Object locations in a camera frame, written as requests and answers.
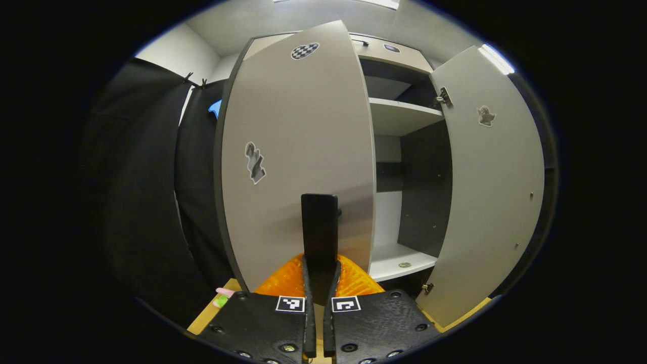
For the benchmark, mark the grey cabinet drawer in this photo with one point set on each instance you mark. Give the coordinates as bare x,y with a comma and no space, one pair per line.
404,59

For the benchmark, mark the narrow ceiling light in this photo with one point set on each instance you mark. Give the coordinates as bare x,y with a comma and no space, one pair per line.
498,59

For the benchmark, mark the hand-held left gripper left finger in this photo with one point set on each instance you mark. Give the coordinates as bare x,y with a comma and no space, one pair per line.
309,328

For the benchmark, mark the pink and green plush toy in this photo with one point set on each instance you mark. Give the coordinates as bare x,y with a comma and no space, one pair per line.
222,299

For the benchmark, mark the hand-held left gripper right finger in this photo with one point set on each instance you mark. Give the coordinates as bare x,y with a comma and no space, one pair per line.
328,328

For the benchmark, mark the black backdrop cloth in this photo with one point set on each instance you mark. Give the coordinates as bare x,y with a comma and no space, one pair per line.
141,202

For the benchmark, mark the large ceiling light panel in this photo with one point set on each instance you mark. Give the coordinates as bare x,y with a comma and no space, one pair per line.
379,3

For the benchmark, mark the grey cabinet door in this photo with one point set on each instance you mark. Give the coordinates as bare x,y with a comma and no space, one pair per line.
303,126
490,192

